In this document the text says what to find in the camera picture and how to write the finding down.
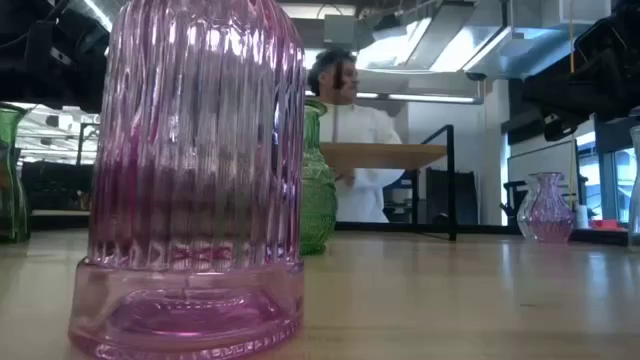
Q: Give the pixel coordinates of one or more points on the green textured bulbous glass vase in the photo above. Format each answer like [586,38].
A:
[317,200]

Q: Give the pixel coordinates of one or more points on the large pink ribbed glass vase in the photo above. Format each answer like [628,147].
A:
[190,150]

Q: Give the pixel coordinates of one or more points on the small pink fluted glass vase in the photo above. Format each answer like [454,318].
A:
[550,215]

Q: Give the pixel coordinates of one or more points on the tall green glass vase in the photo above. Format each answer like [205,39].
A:
[10,200]

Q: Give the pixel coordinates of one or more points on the tall clear smooth glass vase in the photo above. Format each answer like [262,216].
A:
[635,200]

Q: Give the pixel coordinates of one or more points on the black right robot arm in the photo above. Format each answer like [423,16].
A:
[600,85]

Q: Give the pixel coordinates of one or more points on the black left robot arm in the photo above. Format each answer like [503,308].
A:
[50,75]

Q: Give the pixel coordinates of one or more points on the person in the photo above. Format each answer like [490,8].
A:
[360,130]

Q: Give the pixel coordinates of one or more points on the black storage rack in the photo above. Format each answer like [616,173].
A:
[402,200]

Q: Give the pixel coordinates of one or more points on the fluorescent light tube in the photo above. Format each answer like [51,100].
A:
[430,98]

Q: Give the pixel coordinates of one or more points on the black panel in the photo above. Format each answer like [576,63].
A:
[467,197]

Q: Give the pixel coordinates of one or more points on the grey ceiling box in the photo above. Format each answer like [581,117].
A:
[340,30]

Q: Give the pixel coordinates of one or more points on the black equipment stand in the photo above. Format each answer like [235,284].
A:
[510,200]

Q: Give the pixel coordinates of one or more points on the small clear fluted glass vase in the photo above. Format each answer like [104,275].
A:
[524,215]

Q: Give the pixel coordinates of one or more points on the white paper roll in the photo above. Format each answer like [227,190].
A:
[582,217]

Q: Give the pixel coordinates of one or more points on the black workbench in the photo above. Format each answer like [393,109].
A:
[55,185]

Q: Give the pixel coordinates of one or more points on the red plastic bin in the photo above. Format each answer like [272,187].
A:
[607,224]

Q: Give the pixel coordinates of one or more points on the wooden shelf black metal frame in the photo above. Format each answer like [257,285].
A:
[385,155]

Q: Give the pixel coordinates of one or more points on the black table edge rail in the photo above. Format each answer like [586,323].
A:
[390,227]

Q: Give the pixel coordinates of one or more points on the black ceiling camera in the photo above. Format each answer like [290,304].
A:
[475,76]

